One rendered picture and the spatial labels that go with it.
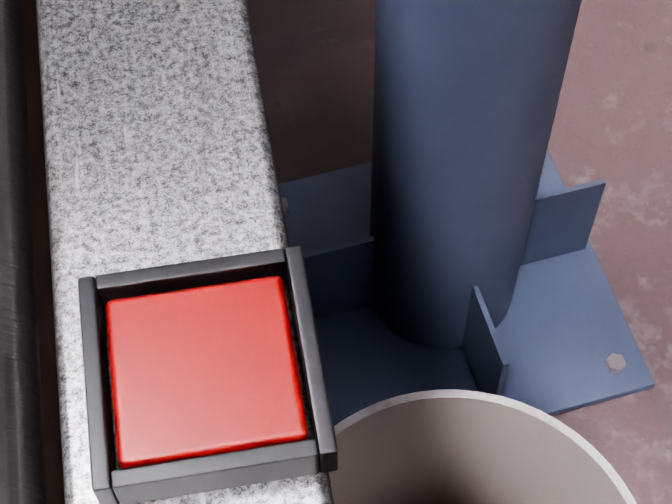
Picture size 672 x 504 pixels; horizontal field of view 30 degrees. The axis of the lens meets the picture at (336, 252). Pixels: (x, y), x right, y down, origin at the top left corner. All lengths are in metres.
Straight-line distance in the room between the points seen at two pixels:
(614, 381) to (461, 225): 0.33
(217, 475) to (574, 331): 1.10
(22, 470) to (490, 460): 0.73
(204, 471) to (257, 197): 0.11
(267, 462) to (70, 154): 0.15
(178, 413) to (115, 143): 0.12
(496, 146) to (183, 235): 0.68
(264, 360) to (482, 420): 0.65
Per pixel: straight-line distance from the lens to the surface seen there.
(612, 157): 1.62
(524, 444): 1.07
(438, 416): 1.05
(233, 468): 0.39
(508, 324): 1.46
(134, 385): 0.41
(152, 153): 0.47
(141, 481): 0.39
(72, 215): 0.46
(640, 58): 1.73
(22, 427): 0.43
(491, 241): 1.25
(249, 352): 0.41
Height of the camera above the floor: 1.29
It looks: 59 degrees down
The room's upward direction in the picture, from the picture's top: 1 degrees counter-clockwise
